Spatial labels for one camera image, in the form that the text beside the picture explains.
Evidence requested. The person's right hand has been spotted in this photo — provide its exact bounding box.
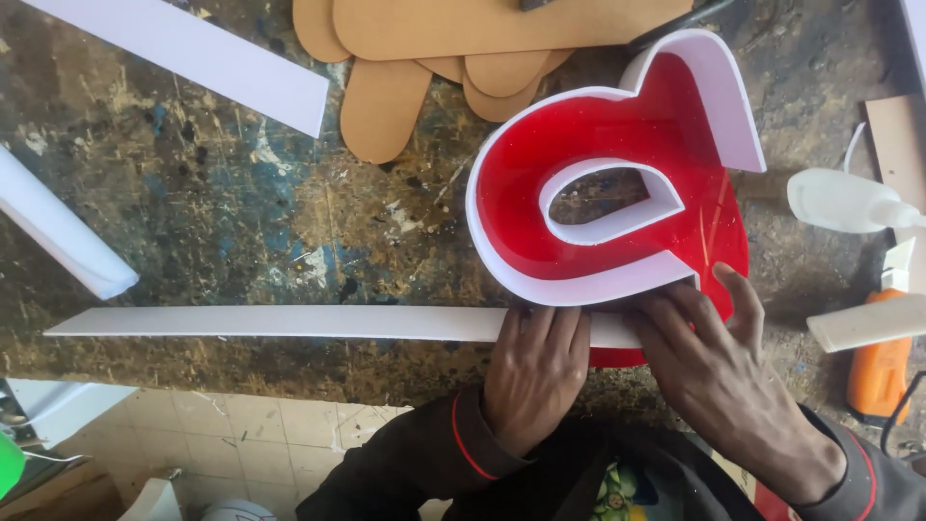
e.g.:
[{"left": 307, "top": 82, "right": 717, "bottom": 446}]
[{"left": 626, "top": 262, "right": 847, "bottom": 507}]

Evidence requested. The person's left hand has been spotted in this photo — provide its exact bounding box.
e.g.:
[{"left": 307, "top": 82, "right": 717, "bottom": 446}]
[{"left": 481, "top": 304, "right": 593, "bottom": 458}]

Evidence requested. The long thin white foam strip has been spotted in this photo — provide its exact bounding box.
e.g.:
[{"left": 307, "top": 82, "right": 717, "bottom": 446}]
[{"left": 43, "top": 304, "right": 645, "bottom": 351}]

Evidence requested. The red acrylic letter white rim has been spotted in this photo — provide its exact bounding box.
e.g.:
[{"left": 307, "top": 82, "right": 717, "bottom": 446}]
[{"left": 465, "top": 29, "right": 768, "bottom": 369}]

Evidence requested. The person's black jacket torso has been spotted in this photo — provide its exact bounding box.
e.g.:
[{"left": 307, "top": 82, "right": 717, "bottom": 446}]
[{"left": 441, "top": 416, "right": 768, "bottom": 521}]

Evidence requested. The short white foam strip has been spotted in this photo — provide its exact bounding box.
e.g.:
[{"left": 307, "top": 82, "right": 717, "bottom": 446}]
[{"left": 806, "top": 293, "right": 926, "bottom": 355}]

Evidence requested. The clear plastic glue bottle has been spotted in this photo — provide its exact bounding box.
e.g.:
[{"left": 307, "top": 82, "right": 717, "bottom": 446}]
[{"left": 786, "top": 167, "right": 926, "bottom": 234}]

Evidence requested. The brown board sheet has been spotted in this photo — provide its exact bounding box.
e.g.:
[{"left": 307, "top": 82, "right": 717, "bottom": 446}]
[{"left": 864, "top": 93, "right": 926, "bottom": 294}]

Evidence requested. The white round container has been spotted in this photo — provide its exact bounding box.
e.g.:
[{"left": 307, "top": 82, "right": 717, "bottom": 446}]
[{"left": 201, "top": 498, "right": 279, "bottom": 521}]

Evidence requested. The pile of brown board cutouts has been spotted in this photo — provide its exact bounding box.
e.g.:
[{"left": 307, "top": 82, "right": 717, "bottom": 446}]
[{"left": 292, "top": 0, "right": 695, "bottom": 165}]

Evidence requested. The white curved plastic piece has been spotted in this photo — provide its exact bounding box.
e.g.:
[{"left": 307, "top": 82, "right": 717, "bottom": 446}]
[{"left": 118, "top": 477, "right": 183, "bottom": 521}]

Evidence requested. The white foam strip edge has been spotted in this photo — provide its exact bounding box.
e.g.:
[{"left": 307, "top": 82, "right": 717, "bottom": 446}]
[{"left": 899, "top": 0, "right": 926, "bottom": 96}]

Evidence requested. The white board under table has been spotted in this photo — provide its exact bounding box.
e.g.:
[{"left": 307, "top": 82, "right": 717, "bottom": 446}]
[{"left": 6, "top": 378, "right": 139, "bottom": 451}]

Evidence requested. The wide white foam strip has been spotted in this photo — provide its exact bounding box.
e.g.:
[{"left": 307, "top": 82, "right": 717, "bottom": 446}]
[{"left": 20, "top": 0, "right": 331, "bottom": 139}]

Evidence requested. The curled white foam strip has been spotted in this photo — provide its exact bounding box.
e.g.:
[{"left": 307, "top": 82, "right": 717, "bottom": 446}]
[{"left": 0, "top": 145, "right": 140, "bottom": 302}]

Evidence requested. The green plastic object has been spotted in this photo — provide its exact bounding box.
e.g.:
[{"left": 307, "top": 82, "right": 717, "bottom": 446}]
[{"left": 0, "top": 429, "right": 27, "bottom": 501}]

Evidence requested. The black cable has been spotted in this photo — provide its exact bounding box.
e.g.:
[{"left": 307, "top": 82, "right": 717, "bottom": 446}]
[{"left": 878, "top": 370, "right": 926, "bottom": 458}]

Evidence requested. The thin white wire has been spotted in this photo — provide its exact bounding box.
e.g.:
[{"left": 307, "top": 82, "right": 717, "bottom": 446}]
[{"left": 843, "top": 122, "right": 868, "bottom": 175}]

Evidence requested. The black tool handle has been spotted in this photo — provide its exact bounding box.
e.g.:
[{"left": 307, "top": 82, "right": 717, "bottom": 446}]
[{"left": 626, "top": 0, "right": 737, "bottom": 56}]

